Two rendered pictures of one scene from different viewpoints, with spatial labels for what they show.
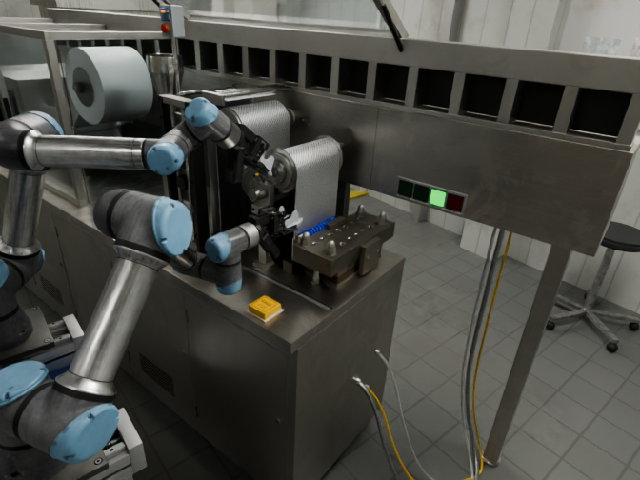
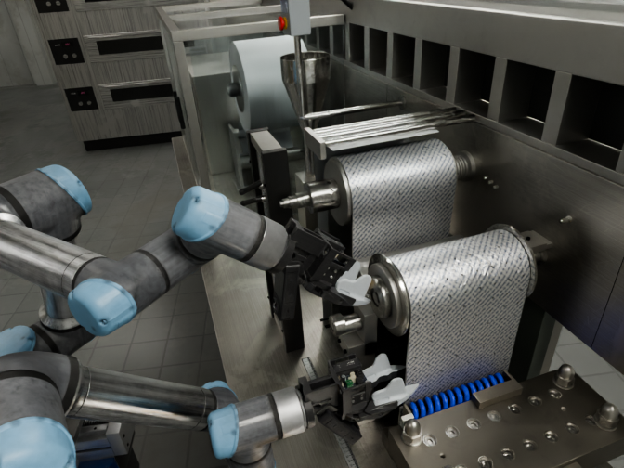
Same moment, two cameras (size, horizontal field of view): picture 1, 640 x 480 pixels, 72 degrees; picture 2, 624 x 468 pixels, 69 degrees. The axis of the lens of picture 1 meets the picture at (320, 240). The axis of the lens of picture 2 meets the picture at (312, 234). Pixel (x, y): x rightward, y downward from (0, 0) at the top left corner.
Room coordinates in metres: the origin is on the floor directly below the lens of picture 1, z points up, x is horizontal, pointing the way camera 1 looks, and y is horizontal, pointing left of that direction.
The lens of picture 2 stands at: (0.81, -0.12, 1.75)
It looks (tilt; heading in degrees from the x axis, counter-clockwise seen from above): 31 degrees down; 37
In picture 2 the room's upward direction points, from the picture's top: 4 degrees counter-clockwise
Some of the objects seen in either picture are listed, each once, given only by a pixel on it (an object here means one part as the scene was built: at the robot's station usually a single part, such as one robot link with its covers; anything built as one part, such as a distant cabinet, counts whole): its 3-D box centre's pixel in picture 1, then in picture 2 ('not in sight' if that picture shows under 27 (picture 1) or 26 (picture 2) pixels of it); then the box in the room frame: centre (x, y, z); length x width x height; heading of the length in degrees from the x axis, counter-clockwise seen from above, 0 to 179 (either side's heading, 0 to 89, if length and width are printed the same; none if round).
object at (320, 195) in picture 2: not in sight; (321, 195); (1.51, 0.36, 1.33); 0.06 x 0.06 x 0.06; 54
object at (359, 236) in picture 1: (347, 240); (509, 440); (1.40, -0.10, 1.00); 0.40 x 0.16 x 0.06; 144
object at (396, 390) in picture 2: (294, 218); (396, 388); (1.31, 0.09, 1.11); 0.09 x 0.03 x 0.06; 135
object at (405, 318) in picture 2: (279, 170); (386, 294); (1.38, 0.14, 1.25); 0.15 x 0.01 x 0.15; 54
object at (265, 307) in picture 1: (264, 307); not in sight; (1.10, 0.15, 0.91); 0.07 x 0.07 x 0.02; 54
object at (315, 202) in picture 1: (316, 204); (461, 354); (1.45, 0.02, 1.11); 0.23 x 0.01 x 0.18; 144
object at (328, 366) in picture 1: (152, 275); not in sight; (1.98, 0.87, 0.43); 2.52 x 0.64 x 0.86; 54
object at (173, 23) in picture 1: (170, 20); (292, 10); (1.73, 0.57, 1.66); 0.07 x 0.07 x 0.10; 53
